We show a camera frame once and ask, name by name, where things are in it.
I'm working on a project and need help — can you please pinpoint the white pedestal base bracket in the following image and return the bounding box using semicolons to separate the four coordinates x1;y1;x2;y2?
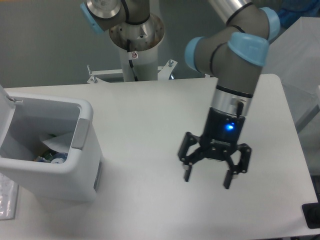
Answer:
87;59;178;84

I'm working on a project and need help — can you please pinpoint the grey cabinet at right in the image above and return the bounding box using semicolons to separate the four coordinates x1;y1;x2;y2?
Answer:
262;17;320;176

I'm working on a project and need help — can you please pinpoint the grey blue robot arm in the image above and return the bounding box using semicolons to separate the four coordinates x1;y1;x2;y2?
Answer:
80;0;280;189

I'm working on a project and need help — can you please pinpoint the paper sheet in sleeve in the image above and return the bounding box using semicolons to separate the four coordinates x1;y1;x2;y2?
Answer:
0;173;19;221

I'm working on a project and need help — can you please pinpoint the white trash can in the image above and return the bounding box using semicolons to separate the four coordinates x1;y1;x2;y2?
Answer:
0;89;102;201

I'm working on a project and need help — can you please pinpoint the black cable on pedestal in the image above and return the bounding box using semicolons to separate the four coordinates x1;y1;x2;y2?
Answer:
126;38;139;82

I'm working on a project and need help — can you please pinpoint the clear plastic water bottle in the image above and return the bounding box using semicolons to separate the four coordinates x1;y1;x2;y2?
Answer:
50;152;68;164

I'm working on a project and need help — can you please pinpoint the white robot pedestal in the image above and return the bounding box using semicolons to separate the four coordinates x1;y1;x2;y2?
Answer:
109;13;165;67

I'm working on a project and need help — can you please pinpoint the blue object on floor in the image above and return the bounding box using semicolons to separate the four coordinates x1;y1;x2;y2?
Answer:
277;0;320;29

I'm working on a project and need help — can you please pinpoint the black device at edge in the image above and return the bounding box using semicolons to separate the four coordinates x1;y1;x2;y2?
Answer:
302;202;320;229

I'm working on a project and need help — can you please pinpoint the white plastic wrapper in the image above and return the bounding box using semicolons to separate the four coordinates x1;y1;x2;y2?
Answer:
39;132;74;153

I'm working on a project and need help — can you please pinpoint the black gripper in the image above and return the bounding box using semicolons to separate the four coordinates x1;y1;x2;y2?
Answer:
177;107;252;189

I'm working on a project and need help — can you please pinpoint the trash pile inside can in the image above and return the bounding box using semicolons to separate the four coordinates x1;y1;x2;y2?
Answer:
33;149;57;163

